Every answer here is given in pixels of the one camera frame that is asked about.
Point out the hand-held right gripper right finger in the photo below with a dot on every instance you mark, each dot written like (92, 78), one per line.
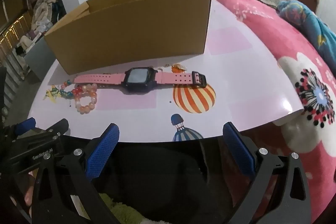
(240, 150)

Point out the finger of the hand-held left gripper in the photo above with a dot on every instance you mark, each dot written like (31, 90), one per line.
(25, 124)
(59, 127)

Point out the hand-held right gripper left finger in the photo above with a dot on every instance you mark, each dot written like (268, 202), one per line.
(103, 150)

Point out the small toothed hair clip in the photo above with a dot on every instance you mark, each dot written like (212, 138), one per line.
(183, 66)

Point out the brown cardboard box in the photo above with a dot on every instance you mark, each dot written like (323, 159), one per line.
(131, 37)

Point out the person's left hand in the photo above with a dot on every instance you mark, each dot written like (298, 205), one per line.
(27, 195)

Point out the yellow paper ornament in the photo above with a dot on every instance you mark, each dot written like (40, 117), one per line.
(52, 94)

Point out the green fluffy garment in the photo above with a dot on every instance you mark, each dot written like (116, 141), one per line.
(120, 209)

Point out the grey cabinet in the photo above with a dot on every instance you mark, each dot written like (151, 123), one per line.
(39, 61)

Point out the dark cloth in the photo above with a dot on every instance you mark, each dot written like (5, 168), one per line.
(170, 174)

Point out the white small appliance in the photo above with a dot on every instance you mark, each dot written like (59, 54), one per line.
(26, 41)

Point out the metal railing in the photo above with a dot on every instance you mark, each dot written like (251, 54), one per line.
(10, 32)

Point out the bicycle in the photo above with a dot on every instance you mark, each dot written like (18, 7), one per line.
(59, 10)

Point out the pile of clothes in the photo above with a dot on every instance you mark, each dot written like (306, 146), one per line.
(44, 6)

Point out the pink floral blanket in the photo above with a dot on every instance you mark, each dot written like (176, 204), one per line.
(262, 29)

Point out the blue patterned blanket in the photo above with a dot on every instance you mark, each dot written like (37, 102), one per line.
(315, 27)

